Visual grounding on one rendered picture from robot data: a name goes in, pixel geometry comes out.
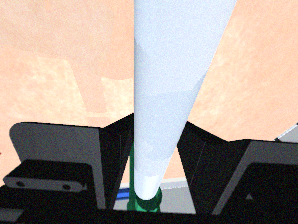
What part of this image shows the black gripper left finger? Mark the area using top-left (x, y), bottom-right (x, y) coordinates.
top-left (8, 112), bottom-right (134, 210)

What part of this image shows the green cup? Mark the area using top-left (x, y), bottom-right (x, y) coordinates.
top-left (127, 187), bottom-right (162, 212)

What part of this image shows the dark green post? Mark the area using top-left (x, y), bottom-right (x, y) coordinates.
top-left (129, 141), bottom-right (136, 202)

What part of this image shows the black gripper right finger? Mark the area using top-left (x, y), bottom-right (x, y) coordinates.
top-left (177, 121), bottom-right (298, 215)

